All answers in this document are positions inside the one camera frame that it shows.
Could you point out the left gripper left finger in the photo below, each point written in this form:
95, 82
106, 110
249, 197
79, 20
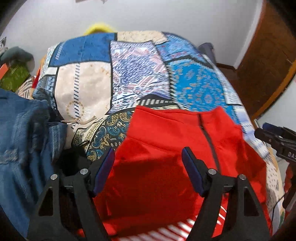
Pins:
65, 209

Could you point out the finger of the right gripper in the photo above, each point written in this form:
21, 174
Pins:
280, 131
270, 138

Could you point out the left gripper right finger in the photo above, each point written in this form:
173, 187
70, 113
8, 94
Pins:
230, 208

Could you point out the red zip jacket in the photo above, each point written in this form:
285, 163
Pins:
148, 194

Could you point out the orange sleeve forearm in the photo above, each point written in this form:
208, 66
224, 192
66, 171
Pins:
288, 178

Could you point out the brown wooden door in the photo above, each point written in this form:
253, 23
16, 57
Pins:
268, 66

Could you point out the folded blue jeans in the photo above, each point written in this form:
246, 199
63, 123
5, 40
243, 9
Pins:
32, 138

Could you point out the grey purple backpack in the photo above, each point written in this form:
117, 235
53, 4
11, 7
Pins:
208, 49

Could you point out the blue patchwork bed quilt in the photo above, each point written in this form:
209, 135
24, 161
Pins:
95, 82

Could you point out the striped brown blanket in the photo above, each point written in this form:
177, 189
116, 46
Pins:
27, 88

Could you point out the green storage box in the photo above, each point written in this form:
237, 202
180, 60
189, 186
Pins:
15, 77

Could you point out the orange box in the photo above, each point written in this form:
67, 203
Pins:
3, 70

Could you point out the dark green pillow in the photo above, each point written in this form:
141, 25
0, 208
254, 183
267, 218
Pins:
17, 54

